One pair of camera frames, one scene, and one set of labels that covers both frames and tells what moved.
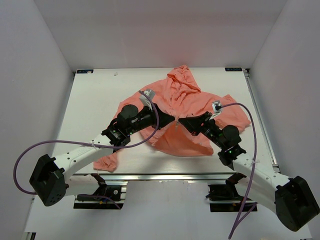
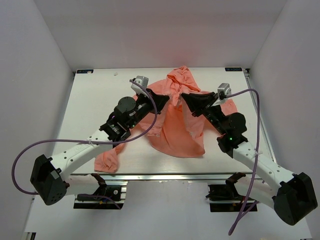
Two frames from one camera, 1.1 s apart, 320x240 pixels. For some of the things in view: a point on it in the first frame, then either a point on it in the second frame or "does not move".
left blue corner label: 85,71 does not move
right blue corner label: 233,69 does not move
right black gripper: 193,124 → 198,103
